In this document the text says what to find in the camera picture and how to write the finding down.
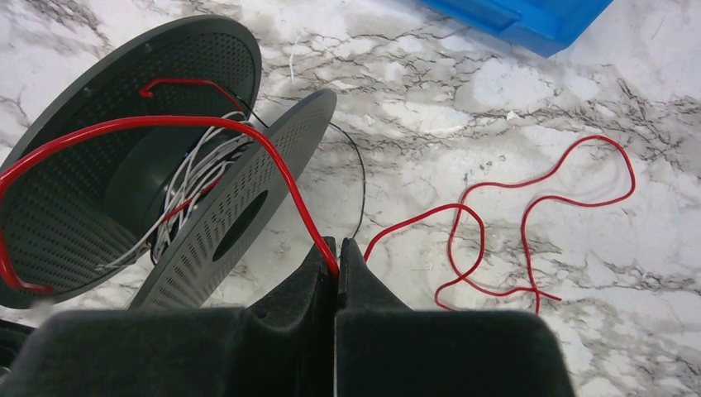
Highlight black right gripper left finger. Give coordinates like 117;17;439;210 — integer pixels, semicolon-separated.
1;248;336;396

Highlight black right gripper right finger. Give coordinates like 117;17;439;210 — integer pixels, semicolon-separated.
336;238;574;396

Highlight dark grey perforated spool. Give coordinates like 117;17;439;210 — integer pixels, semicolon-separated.
0;14;338;311

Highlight red cable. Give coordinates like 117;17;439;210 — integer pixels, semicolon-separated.
0;77;637;316

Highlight blue plastic bin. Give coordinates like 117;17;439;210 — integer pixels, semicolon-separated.
424;0;612;58

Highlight white cable on spool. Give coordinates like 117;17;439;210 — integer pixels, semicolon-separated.
95;111;253;272

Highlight thin black cable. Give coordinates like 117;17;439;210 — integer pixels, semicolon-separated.
230;90;367;241

